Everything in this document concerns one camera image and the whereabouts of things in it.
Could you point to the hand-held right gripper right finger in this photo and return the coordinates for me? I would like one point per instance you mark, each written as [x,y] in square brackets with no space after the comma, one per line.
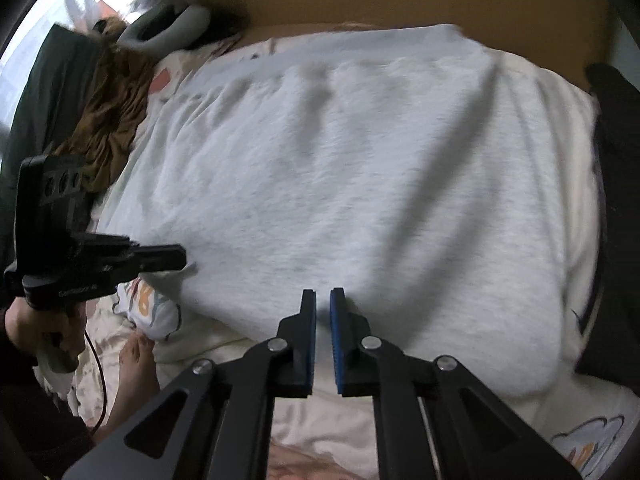
[336,345]

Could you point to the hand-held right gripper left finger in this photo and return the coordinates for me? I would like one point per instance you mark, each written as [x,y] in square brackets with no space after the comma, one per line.
[311,340]

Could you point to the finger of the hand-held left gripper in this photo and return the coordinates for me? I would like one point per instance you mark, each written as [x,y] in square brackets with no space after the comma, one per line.
[160,257]

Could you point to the light grey sweatshirt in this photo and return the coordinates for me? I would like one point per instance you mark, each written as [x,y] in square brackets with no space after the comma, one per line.
[350,185]

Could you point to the person's left hand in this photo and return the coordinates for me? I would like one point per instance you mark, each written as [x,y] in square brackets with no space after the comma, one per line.
[25,325]

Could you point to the cream bear print bed sheet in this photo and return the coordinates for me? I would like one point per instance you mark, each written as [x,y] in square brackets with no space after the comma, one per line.
[200,345]

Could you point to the person's bare foot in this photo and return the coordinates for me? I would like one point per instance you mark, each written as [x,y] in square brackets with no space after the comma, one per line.
[135,375]

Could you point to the brown garment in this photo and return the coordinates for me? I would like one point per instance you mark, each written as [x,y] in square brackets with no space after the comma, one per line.
[115,110]

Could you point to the dark grey pillow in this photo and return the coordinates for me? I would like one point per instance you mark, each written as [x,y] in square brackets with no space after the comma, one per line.
[50,85]

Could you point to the person's leg in black pants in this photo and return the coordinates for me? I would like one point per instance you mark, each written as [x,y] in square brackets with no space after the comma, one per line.
[45,435]

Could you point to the grey neck pillow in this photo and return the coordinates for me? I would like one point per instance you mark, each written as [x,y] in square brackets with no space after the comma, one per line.
[190,22]

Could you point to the folded black garment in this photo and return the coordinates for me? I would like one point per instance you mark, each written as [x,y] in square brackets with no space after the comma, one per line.
[620,210]

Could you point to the flattened cardboard sheet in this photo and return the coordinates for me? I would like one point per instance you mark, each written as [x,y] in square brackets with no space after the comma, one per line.
[425,0]

